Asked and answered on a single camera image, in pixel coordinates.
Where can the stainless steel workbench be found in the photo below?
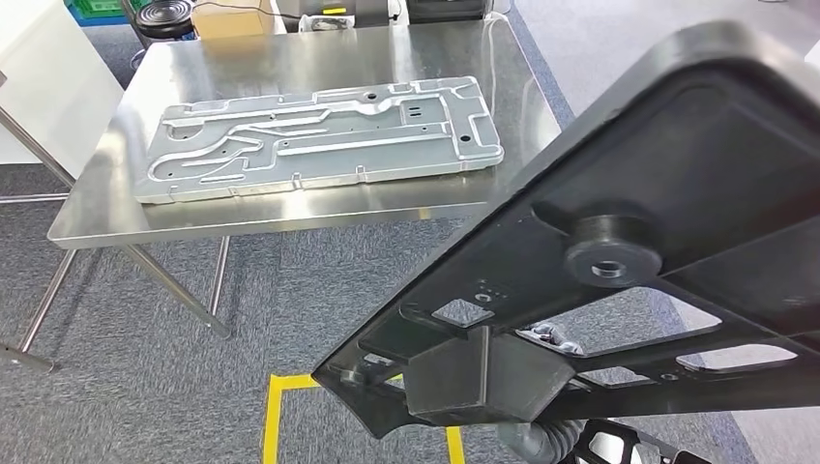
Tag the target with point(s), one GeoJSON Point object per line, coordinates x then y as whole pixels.
{"type": "Point", "coordinates": [288, 58]}

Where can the white board panel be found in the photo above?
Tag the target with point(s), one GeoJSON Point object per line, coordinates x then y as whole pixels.
{"type": "Point", "coordinates": [51, 77]}

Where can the cardboard box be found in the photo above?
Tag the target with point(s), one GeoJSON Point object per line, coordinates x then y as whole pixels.
{"type": "Point", "coordinates": [230, 22]}

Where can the green plastic crate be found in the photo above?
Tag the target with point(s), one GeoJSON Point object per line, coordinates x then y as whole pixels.
{"type": "Point", "coordinates": [96, 6]}

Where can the black round stool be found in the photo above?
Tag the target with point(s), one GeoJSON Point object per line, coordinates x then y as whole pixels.
{"type": "Point", "coordinates": [163, 16]}

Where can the aluminium machined plate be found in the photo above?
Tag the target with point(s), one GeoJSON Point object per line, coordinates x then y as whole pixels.
{"type": "Point", "coordinates": [320, 141]}

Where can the black plastic plate holder part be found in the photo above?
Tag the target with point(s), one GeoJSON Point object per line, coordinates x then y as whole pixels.
{"type": "Point", "coordinates": [673, 160]}

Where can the clear plastic bag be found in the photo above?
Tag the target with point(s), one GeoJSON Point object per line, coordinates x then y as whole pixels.
{"type": "Point", "coordinates": [327, 24]}

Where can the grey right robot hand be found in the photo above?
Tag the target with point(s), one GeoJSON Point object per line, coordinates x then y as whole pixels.
{"type": "Point", "coordinates": [557, 341]}

